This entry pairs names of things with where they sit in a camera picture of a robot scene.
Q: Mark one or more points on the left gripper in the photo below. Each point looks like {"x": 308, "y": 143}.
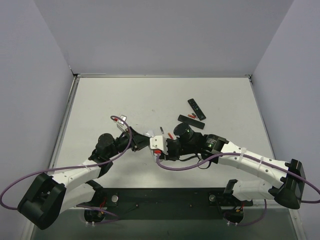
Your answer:
{"x": 135, "y": 141}

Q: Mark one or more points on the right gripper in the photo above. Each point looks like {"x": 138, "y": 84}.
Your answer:
{"x": 169, "y": 149}

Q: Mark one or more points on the white remote control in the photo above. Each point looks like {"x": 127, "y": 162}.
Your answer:
{"x": 149, "y": 133}

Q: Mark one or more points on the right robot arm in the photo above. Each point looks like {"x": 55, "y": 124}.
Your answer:
{"x": 278, "y": 180}

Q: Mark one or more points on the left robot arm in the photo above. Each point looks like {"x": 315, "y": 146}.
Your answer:
{"x": 50, "y": 195}

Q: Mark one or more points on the wide black remote control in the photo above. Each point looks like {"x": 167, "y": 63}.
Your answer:
{"x": 191, "y": 122}

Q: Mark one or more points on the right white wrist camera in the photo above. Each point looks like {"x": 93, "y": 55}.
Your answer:
{"x": 158, "y": 145}

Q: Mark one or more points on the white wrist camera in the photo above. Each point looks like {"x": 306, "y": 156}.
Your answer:
{"x": 120, "y": 122}
{"x": 158, "y": 145}

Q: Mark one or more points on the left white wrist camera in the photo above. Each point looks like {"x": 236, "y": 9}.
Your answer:
{"x": 120, "y": 122}

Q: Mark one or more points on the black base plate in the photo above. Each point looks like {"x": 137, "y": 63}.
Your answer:
{"x": 164, "y": 203}

